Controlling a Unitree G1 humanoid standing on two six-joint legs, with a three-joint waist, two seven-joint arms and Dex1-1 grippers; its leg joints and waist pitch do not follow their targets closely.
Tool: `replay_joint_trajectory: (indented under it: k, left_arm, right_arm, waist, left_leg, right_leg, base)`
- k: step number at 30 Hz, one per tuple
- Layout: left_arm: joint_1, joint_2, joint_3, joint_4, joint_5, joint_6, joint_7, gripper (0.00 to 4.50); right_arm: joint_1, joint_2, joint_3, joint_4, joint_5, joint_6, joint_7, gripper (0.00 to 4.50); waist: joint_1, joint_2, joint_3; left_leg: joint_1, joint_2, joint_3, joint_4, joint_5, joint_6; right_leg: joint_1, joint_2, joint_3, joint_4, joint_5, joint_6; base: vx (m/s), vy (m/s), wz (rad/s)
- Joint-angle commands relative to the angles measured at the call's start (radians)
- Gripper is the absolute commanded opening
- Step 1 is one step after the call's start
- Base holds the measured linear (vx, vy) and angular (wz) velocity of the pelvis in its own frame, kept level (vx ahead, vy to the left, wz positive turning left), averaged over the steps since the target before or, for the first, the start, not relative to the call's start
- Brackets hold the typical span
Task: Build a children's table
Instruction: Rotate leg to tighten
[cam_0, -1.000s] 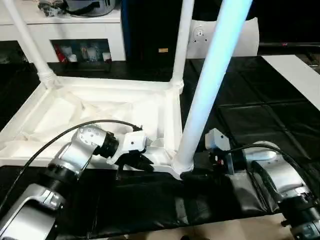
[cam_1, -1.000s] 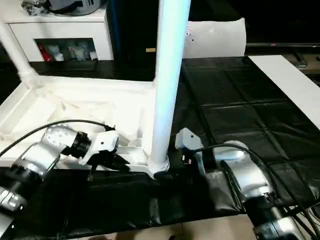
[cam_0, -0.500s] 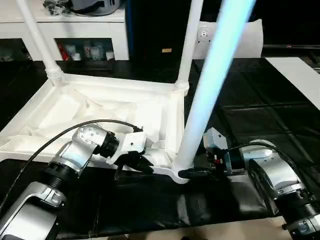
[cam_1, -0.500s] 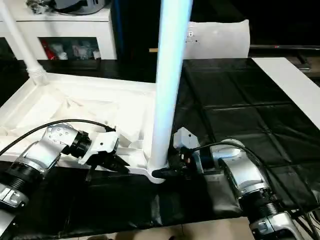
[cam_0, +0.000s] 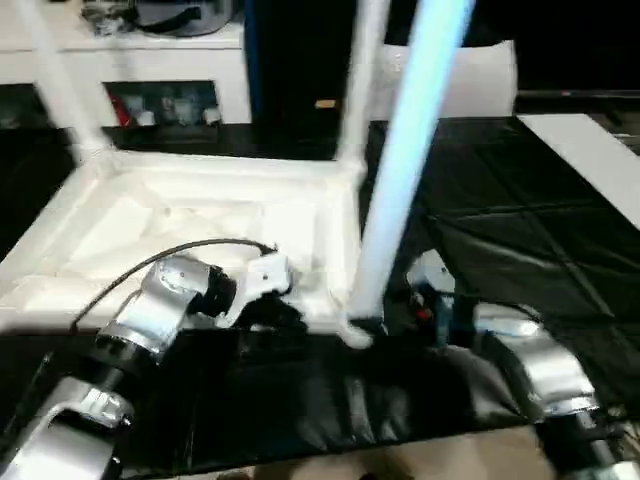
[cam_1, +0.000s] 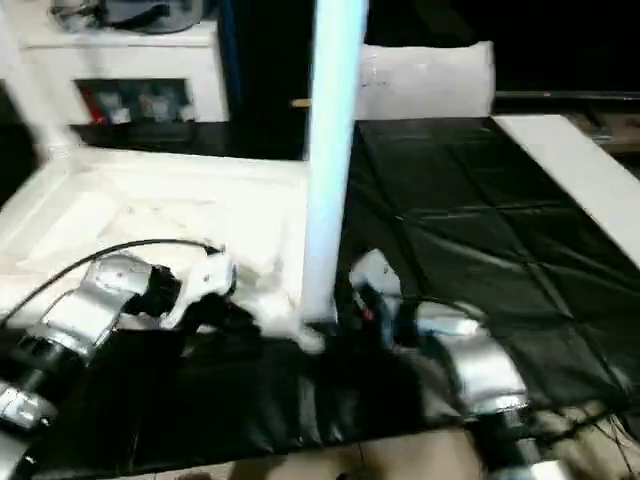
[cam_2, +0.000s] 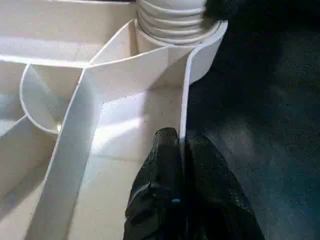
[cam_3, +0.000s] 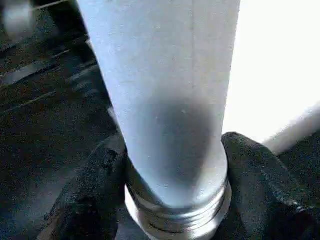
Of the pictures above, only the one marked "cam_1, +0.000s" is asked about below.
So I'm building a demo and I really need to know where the white plastic table top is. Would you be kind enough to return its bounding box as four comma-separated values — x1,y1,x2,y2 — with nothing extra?
0,148,339,353

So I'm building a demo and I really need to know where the white plastic table leg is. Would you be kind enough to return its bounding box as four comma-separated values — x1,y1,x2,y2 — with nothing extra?
0,0,79,163
298,0,373,327

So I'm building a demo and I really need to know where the black work mat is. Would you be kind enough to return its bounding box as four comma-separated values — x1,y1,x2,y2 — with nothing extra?
0,112,640,471

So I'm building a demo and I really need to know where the white cushion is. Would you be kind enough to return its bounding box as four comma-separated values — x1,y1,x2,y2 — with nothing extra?
358,40,497,123

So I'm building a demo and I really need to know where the white flat board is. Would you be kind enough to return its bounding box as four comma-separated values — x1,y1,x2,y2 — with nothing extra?
494,112,640,269

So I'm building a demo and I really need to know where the red bottle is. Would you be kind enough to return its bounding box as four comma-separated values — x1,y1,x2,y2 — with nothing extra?
80,92,107,123

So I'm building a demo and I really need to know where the white cabinet with glass doors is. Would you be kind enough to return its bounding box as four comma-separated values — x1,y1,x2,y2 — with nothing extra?
0,0,229,127

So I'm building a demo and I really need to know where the grey clutter on cabinet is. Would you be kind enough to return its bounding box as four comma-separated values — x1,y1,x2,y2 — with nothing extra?
48,0,209,33

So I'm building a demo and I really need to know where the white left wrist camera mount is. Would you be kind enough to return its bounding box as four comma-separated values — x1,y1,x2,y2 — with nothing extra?
162,248,241,333

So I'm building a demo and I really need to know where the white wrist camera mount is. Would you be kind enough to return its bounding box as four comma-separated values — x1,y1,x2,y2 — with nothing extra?
346,248,405,303
162,248,241,333

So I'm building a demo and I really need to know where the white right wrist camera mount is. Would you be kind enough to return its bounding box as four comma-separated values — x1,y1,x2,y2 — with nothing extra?
346,248,405,303

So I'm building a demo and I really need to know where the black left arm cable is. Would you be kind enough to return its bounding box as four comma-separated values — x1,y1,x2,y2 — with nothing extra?
0,237,225,325

